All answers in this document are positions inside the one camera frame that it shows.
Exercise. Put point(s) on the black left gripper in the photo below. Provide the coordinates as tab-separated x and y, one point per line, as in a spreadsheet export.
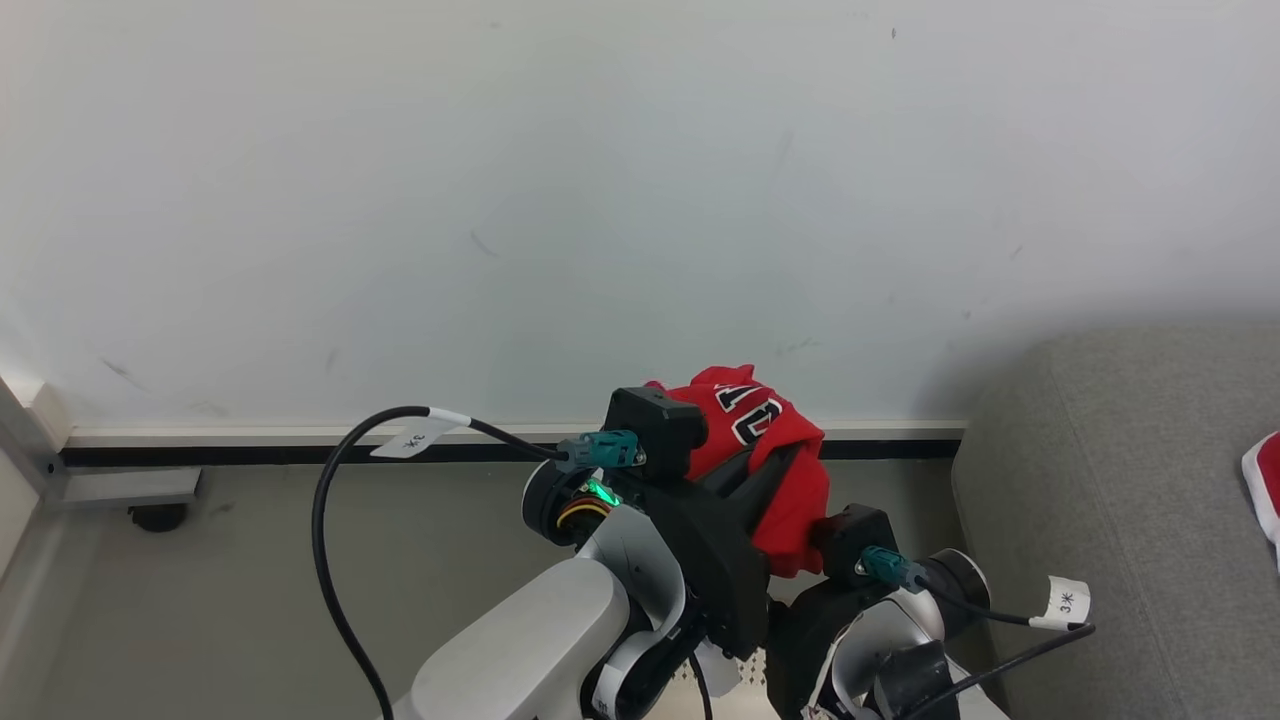
715	560

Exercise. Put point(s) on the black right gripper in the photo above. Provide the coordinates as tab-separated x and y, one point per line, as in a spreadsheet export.
805	640

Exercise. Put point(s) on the red jersey with number print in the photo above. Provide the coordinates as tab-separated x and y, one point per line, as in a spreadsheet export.
780	430

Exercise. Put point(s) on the red jersey garment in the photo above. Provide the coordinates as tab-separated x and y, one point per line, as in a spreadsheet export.
1266	490

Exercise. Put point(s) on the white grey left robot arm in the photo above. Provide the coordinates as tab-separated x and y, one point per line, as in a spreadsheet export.
540	640

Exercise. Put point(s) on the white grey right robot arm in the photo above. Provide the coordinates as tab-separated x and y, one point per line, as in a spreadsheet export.
900	640

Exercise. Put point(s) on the grey fabric sofa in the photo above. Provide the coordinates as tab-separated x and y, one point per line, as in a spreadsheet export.
1120	520

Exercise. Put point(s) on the pink perforated laundry basket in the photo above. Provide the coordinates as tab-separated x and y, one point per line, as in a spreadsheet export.
752	668

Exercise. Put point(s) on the white and black baseboard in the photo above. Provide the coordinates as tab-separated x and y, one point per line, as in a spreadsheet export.
250	445

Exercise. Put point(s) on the black caster wheel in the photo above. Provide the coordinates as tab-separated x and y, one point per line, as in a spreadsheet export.
158	517

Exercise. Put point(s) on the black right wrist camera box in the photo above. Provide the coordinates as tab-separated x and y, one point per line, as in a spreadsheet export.
850	540

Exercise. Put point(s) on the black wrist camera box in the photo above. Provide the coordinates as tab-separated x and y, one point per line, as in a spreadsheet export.
850	540
655	425

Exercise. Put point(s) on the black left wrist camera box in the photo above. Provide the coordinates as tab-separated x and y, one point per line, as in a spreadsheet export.
655	425

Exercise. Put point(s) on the grey metal cart frame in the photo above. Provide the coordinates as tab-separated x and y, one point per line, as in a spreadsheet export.
130	487

